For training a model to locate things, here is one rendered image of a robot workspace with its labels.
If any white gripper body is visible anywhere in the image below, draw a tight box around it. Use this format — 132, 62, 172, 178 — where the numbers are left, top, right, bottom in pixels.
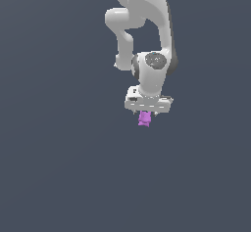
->
124, 85, 175, 115

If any small purple object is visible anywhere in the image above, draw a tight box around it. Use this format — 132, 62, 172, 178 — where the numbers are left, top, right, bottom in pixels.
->
137, 111, 152, 128

